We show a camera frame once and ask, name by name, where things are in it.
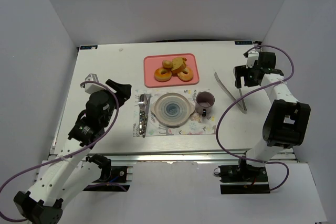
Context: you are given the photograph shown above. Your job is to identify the beige ceramic bowl plate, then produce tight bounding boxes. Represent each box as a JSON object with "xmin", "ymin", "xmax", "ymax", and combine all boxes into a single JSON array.
[{"xmin": 150, "ymin": 93, "xmax": 195, "ymax": 127}]

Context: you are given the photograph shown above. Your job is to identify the floral placemat cloth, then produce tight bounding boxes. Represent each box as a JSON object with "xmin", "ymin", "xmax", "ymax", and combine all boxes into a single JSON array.
[{"xmin": 146, "ymin": 89, "xmax": 218, "ymax": 136}]

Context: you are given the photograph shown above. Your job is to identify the glazed donut left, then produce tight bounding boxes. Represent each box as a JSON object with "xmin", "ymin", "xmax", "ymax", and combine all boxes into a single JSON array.
[{"xmin": 154, "ymin": 67, "xmax": 172, "ymax": 82}]

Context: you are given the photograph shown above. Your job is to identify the silver fork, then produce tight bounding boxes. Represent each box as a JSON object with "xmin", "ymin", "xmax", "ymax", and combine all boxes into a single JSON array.
[{"xmin": 138, "ymin": 94, "xmax": 145, "ymax": 135}]

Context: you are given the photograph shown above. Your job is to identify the glazed donut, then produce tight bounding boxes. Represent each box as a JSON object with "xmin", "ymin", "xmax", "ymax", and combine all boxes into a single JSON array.
[
  {"xmin": 154, "ymin": 67, "xmax": 172, "ymax": 82},
  {"xmin": 177, "ymin": 67, "xmax": 194, "ymax": 82}
]

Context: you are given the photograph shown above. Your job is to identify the pink rectangular tray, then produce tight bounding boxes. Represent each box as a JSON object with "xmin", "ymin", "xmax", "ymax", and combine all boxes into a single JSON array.
[{"xmin": 143, "ymin": 53, "xmax": 199, "ymax": 88}]

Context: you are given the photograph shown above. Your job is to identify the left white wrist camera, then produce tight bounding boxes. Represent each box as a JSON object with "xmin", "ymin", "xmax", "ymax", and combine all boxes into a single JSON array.
[{"xmin": 81, "ymin": 73, "xmax": 102, "ymax": 94}]

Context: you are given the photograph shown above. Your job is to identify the silver knife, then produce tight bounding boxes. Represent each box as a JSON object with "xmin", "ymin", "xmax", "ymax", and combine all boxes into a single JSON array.
[{"xmin": 142, "ymin": 93, "xmax": 152, "ymax": 138}]

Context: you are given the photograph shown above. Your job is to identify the glazed donut right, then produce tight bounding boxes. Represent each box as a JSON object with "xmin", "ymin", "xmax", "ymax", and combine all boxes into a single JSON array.
[{"xmin": 177, "ymin": 67, "xmax": 194, "ymax": 82}]

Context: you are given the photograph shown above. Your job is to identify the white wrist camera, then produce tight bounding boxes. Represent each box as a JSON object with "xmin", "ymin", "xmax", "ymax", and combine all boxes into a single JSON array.
[
  {"xmin": 243, "ymin": 51, "xmax": 259, "ymax": 68},
  {"xmin": 81, "ymin": 73, "xmax": 102, "ymax": 94}
]

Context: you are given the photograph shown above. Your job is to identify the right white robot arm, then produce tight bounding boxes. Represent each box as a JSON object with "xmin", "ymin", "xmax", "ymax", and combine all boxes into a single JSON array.
[{"xmin": 234, "ymin": 50, "xmax": 311, "ymax": 176}]

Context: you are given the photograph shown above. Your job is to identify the metal tongs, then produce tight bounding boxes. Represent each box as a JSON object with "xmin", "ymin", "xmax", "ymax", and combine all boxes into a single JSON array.
[{"xmin": 214, "ymin": 72, "xmax": 247, "ymax": 114}]

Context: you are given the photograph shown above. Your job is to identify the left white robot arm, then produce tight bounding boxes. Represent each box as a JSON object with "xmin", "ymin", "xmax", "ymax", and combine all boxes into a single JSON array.
[{"xmin": 14, "ymin": 80, "xmax": 132, "ymax": 223}]

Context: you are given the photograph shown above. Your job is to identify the purple mug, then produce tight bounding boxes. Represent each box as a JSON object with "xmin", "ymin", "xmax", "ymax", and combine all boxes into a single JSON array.
[{"xmin": 195, "ymin": 91, "xmax": 215, "ymax": 117}]

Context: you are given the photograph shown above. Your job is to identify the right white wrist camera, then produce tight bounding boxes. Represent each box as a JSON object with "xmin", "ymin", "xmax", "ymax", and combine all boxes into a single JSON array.
[{"xmin": 243, "ymin": 51, "xmax": 259, "ymax": 68}]

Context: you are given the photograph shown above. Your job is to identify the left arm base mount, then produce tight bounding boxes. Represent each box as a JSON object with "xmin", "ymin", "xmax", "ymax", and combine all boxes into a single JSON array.
[{"xmin": 84, "ymin": 154, "xmax": 133, "ymax": 192}]

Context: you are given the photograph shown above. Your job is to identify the yellow bread slice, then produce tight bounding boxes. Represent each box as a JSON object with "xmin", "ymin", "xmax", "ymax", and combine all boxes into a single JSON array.
[{"xmin": 171, "ymin": 57, "xmax": 187, "ymax": 75}]

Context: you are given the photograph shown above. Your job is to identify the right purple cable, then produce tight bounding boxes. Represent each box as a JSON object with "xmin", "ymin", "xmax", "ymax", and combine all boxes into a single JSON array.
[{"xmin": 215, "ymin": 45, "xmax": 295, "ymax": 192}]

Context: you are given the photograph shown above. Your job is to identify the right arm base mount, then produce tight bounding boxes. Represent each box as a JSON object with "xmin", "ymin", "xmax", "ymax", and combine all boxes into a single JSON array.
[{"xmin": 213, "ymin": 165, "xmax": 270, "ymax": 195}]

